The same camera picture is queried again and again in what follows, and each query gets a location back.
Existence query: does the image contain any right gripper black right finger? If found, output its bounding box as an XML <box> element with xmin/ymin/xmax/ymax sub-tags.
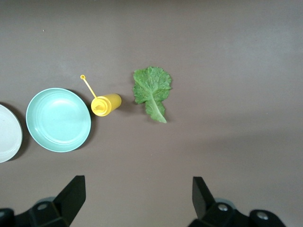
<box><xmin>189</xmin><ymin>176</ymin><xmax>287</xmax><ymax>227</ymax></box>

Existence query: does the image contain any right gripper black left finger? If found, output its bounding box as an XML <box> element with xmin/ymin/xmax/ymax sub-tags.
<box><xmin>0</xmin><ymin>175</ymin><xmax>86</xmax><ymax>227</ymax></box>

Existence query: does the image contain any yellow squeeze bottle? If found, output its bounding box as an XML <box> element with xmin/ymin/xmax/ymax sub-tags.
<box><xmin>80</xmin><ymin>74</ymin><xmax>122</xmax><ymax>117</ymax></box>

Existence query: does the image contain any green lettuce leaf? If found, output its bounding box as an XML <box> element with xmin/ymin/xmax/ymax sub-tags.
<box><xmin>133</xmin><ymin>66</ymin><xmax>172</xmax><ymax>124</ymax></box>

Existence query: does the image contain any green plate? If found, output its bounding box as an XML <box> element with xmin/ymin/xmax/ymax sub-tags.
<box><xmin>26</xmin><ymin>87</ymin><xmax>92</xmax><ymax>153</ymax></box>

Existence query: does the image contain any beige plate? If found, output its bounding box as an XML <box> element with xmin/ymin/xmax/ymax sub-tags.
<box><xmin>0</xmin><ymin>104</ymin><xmax>23</xmax><ymax>164</ymax></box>

